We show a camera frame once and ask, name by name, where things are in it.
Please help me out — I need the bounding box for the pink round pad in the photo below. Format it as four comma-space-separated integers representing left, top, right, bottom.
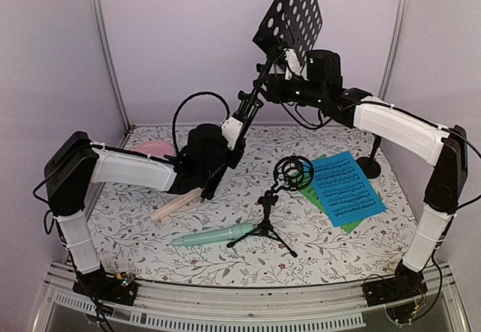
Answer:
131, 140, 176, 158

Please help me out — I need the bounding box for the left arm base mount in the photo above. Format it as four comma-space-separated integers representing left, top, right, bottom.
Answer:
73, 264, 139, 323

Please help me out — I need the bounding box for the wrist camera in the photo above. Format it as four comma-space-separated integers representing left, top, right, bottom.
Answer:
284, 48, 301, 80
221, 116, 243, 150

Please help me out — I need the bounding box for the metal frame post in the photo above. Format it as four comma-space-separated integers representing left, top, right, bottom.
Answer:
90, 0, 131, 132
379, 0, 410, 100

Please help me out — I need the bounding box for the front metal rail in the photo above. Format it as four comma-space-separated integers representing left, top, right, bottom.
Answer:
32, 262, 471, 331

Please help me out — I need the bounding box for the right metal frame post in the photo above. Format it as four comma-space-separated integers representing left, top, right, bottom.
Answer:
379, 0, 410, 100

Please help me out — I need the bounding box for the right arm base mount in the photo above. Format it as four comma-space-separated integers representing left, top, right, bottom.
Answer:
362, 261, 443, 327

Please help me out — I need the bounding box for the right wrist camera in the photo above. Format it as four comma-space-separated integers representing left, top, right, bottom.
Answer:
284, 48, 301, 80

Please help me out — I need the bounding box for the mint green toy microphone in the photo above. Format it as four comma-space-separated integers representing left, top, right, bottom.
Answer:
171, 223, 255, 246

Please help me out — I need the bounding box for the black tripod music stand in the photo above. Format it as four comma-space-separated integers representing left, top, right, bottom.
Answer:
232, 0, 322, 144

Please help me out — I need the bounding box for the black round-base mic stand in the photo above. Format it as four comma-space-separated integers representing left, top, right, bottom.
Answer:
356, 135, 382, 180

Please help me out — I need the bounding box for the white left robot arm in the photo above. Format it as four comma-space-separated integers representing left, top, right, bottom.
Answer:
39, 123, 246, 297

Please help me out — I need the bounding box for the black braided left cable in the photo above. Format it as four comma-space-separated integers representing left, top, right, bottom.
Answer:
171, 91, 232, 164

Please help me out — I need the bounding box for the blue printed paper sheet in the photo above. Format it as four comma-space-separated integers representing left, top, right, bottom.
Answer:
308, 150, 388, 228

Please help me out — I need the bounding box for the left metal frame post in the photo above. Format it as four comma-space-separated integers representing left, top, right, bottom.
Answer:
90, 0, 131, 132

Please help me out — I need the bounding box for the floral patterned table mat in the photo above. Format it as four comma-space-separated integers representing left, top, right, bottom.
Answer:
89, 126, 416, 287

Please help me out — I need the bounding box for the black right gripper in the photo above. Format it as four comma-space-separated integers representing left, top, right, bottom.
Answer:
250, 74, 325, 110

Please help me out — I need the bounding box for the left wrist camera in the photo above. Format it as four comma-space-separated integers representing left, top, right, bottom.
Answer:
221, 116, 243, 150

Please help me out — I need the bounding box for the beige toy microphone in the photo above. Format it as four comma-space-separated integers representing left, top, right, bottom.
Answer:
150, 188, 201, 221

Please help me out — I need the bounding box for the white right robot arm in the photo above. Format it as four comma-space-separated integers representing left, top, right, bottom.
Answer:
261, 48, 467, 299

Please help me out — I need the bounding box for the black small tripod mic stand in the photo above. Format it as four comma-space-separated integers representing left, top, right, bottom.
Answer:
226, 155, 314, 258

